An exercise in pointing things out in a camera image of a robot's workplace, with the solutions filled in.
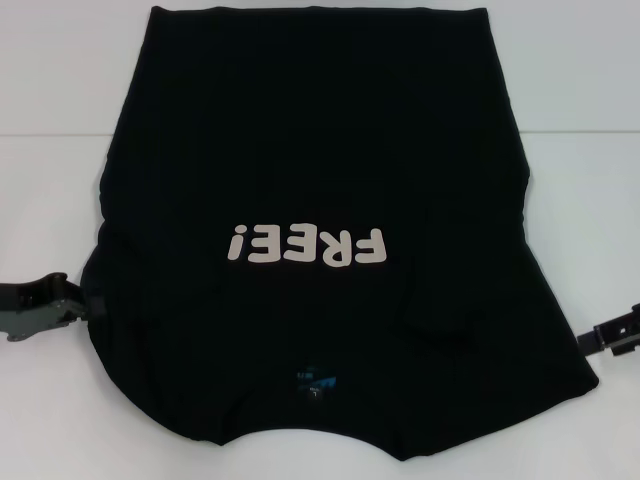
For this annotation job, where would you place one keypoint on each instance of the black right gripper padded finger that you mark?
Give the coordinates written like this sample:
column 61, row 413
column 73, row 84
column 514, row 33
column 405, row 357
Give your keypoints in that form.
column 612, row 334

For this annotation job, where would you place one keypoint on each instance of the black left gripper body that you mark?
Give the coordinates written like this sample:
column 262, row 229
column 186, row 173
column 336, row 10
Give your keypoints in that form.
column 25, row 295

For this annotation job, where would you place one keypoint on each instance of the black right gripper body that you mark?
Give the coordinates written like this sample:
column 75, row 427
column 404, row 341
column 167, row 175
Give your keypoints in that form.
column 636, row 312

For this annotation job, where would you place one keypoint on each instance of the grey left gripper serrated finger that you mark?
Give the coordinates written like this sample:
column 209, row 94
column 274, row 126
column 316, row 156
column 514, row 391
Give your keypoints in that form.
column 30, row 320

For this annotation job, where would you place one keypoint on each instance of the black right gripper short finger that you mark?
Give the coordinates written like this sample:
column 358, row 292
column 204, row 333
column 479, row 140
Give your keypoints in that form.
column 621, row 351

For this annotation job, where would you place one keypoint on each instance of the black left gripper padded finger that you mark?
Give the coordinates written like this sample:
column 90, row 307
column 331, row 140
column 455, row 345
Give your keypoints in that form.
column 75, row 300

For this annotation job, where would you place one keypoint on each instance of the black t-shirt with FREE print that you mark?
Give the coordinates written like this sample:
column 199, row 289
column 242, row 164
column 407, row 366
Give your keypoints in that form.
column 320, row 150

